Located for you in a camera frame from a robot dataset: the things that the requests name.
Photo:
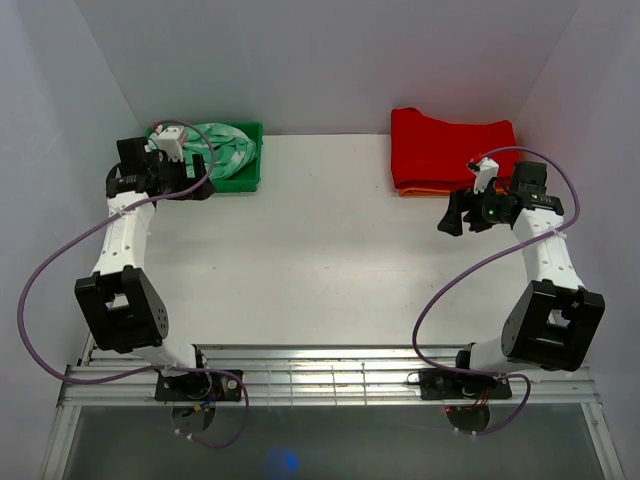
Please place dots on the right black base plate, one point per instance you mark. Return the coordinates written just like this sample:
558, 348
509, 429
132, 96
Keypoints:
438, 384

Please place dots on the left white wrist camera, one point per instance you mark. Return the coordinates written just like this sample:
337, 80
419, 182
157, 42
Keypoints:
171, 140

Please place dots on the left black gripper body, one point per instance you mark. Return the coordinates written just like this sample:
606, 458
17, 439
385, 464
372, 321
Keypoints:
172, 175

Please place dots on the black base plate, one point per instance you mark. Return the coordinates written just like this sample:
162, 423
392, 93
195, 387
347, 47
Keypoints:
197, 387
438, 384

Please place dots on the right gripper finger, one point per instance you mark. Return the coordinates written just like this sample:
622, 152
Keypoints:
476, 220
451, 223

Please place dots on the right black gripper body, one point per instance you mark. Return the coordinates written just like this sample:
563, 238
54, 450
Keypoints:
489, 204

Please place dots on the green plastic bin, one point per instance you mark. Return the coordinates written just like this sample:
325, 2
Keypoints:
248, 178

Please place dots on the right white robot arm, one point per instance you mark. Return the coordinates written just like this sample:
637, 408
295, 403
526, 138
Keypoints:
555, 320

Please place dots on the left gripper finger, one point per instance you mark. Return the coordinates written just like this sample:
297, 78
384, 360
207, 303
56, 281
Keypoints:
198, 164
201, 193

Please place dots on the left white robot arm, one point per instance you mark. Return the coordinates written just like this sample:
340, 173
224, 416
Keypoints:
123, 310

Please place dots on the green white tie-dye trousers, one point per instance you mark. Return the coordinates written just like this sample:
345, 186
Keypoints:
234, 150

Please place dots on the red folded trousers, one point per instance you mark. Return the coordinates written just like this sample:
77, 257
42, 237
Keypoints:
429, 152

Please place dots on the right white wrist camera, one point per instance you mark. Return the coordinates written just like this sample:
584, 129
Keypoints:
485, 171

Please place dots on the orange folded trousers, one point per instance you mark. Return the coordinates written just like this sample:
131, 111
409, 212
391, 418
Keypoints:
430, 191

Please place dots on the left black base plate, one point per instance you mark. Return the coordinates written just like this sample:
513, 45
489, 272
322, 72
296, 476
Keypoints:
197, 387

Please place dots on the aluminium rail frame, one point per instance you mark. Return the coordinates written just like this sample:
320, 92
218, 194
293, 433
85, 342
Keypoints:
297, 377

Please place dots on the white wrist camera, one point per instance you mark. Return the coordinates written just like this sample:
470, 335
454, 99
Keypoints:
171, 140
485, 171

